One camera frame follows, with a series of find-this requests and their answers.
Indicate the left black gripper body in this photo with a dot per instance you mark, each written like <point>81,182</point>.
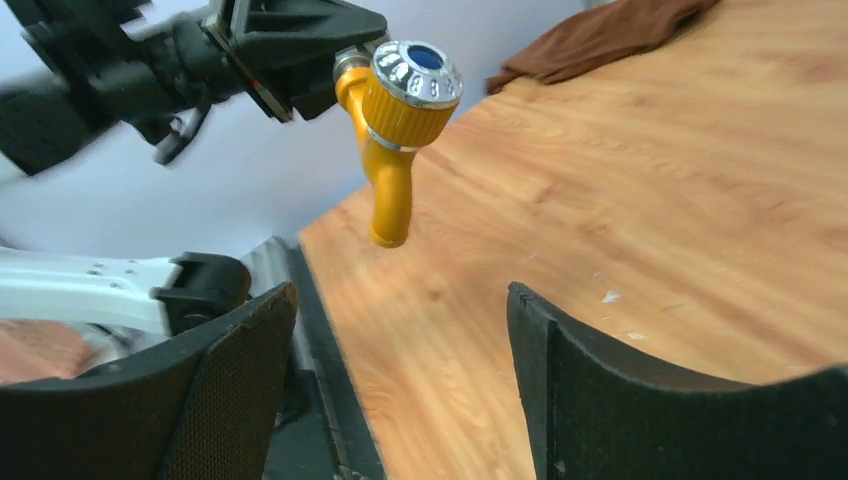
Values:
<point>227,25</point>

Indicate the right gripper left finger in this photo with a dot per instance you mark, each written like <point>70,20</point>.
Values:
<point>201,405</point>

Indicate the yellow brass water faucet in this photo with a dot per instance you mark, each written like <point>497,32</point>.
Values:
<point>400,96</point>

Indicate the brown cloth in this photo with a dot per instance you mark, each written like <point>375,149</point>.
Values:
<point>597,37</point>

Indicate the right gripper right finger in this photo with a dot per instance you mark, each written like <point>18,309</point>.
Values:
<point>597,408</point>

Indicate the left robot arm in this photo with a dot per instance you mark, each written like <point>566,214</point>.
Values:
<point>204,129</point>

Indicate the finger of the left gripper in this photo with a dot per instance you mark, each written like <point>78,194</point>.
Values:
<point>309,87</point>
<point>289,32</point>

